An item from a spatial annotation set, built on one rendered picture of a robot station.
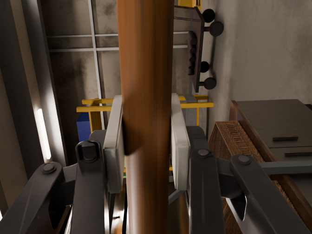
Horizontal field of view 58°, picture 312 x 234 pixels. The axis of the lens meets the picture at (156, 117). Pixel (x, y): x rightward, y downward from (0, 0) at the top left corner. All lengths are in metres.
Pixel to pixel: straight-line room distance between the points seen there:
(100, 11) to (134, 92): 7.05
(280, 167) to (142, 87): 1.24
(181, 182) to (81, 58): 7.30
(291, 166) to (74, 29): 6.52
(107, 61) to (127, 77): 7.18
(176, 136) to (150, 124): 0.02
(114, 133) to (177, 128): 0.03
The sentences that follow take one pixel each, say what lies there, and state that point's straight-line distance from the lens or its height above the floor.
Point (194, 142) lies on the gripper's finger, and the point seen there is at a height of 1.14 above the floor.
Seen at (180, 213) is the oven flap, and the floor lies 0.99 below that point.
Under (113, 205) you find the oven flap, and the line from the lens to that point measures 1.77.
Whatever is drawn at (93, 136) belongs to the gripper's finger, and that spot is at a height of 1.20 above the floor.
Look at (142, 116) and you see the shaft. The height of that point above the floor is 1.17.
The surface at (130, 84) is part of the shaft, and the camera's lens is 0.16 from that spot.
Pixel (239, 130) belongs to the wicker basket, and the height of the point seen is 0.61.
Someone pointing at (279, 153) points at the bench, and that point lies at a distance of 1.56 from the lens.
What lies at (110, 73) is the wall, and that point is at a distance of 7.39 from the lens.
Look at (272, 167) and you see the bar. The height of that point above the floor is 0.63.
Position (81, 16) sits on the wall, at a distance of 7.28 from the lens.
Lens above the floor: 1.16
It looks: 1 degrees down
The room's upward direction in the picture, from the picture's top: 92 degrees counter-clockwise
